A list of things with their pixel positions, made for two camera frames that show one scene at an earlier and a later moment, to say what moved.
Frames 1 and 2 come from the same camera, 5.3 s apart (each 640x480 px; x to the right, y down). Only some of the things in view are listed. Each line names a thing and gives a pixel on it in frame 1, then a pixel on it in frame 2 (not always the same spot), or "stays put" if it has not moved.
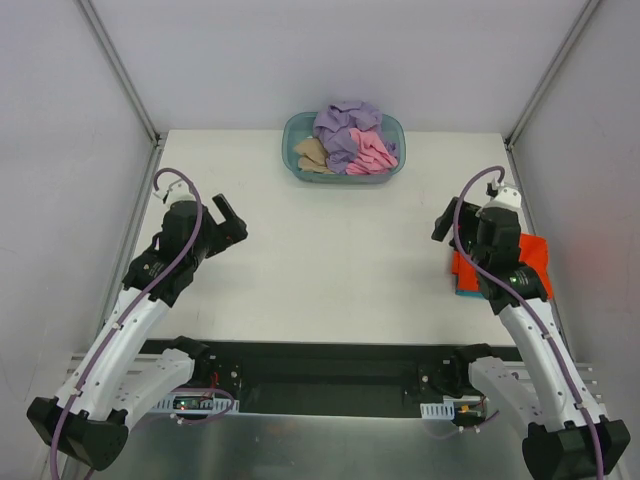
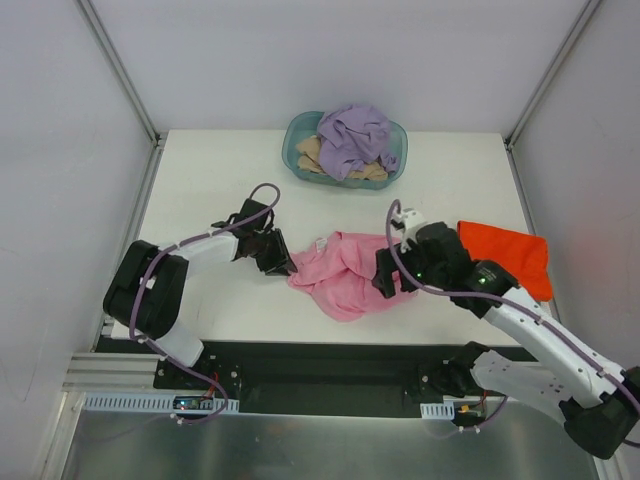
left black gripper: x=223 y=229 → x=272 y=250
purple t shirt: x=332 y=125 stays put
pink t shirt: x=373 y=157 → x=337 y=273
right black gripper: x=458 y=226 → x=393 y=270
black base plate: x=334 y=378 stays put
